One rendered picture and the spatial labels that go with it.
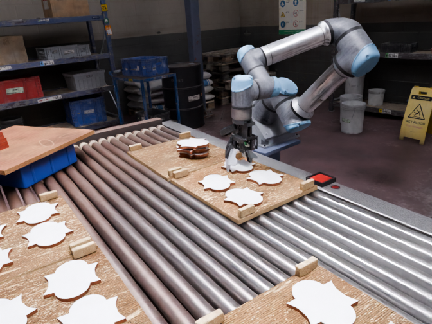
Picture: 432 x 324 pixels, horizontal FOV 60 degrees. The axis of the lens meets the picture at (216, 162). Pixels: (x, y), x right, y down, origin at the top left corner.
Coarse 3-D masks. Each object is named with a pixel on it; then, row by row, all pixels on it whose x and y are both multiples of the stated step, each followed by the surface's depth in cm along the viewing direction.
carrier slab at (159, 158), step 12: (156, 144) 182; (168, 144) 181; (132, 156) 169; (144, 156) 167; (156, 156) 166; (168, 156) 165; (216, 156) 161; (156, 168) 152; (168, 168) 151; (192, 168) 150; (168, 180) 143
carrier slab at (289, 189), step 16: (192, 176) 142; (240, 176) 140; (288, 176) 137; (192, 192) 129; (208, 192) 129; (224, 192) 128; (272, 192) 126; (288, 192) 125; (304, 192) 125; (224, 208) 117; (256, 208) 116; (272, 208) 118
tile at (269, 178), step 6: (252, 174) 138; (258, 174) 137; (264, 174) 137; (270, 174) 137; (276, 174) 136; (252, 180) 134; (258, 180) 133; (264, 180) 132; (270, 180) 132; (276, 180) 132
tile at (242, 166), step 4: (240, 160) 152; (244, 160) 151; (224, 164) 149; (240, 164) 148; (244, 164) 148; (248, 164) 147; (252, 164) 147; (224, 168) 146; (232, 168) 144; (236, 168) 144; (240, 168) 144; (244, 168) 143; (248, 168) 143; (252, 168) 143; (232, 172) 142; (236, 172) 143; (240, 172) 142; (244, 172) 142; (248, 172) 142
